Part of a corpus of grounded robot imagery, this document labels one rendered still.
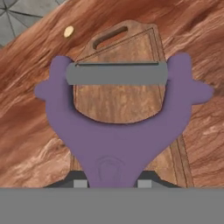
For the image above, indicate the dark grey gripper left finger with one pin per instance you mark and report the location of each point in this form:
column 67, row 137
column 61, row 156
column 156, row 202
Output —
column 76, row 180

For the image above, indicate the small round beige knob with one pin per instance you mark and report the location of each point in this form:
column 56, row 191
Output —
column 68, row 31

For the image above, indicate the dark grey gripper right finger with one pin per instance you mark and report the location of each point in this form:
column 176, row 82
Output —
column 147, row 180

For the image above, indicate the purple peeler with grey blade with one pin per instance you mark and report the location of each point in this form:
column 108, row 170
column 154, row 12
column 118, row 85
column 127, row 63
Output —
column 116, row 145

